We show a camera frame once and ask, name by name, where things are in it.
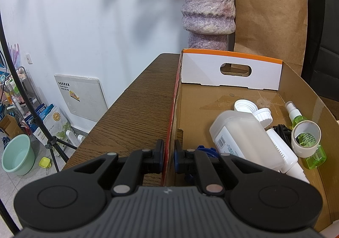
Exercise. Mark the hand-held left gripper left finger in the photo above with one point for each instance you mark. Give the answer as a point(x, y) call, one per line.
point(160, 158)

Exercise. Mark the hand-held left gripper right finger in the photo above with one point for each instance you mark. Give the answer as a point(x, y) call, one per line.
point(177, 161)

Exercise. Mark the blue bottle cap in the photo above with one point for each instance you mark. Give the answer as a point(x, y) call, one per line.
point(209, 151)

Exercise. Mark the orange cardboard box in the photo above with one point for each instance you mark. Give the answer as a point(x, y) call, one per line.
point(201, 110)

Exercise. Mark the white plastic jug blue cap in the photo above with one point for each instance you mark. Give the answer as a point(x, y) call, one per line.
point(238, 126)

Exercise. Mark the white screw cap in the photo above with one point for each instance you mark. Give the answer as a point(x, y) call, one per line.
point(239, 106)

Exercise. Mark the ribbed white bottle cap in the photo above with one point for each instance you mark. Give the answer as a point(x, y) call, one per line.
point(263, 117)

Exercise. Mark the white spray bottle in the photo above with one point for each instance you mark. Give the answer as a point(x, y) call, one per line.
point(283, 153)

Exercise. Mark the white tape roll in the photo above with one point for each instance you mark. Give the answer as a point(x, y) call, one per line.
point(298, 147)

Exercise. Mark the green spray bottle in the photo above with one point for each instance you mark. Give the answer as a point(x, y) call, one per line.
point(315, 159)

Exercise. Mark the black tripod stand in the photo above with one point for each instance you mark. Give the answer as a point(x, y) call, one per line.
point(51, 145)

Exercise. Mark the white and green sack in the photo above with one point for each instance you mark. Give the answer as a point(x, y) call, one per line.
point(57, 121)

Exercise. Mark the small yellow cup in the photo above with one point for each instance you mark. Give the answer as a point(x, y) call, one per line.
point(44, 162)

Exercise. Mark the blue and white sack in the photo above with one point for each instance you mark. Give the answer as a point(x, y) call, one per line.
point(42, 110)

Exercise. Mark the mint green plastic basin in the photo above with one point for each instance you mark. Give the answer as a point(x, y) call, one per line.
point(25, 161)

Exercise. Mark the small brown cardboard box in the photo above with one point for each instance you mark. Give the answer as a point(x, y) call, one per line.
point(10, 128)

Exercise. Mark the purple felt vase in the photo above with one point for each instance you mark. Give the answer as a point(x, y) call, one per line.
point(209, 4)

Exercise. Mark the metal storage cart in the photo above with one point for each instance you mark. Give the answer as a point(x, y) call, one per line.
point(16, 89)

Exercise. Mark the brown paper bag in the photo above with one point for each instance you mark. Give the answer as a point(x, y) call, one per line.
point(270, 20)

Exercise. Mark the black paper bag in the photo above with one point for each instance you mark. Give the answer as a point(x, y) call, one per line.
point(325, 41)

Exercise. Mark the white wall panel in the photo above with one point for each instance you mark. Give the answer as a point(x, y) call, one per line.
point(84, 97)

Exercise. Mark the white wall socket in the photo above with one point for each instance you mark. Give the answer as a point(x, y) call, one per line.
point(29, 59)

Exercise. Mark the purple flower wall decal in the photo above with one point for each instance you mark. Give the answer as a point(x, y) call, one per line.
point(13, 55)

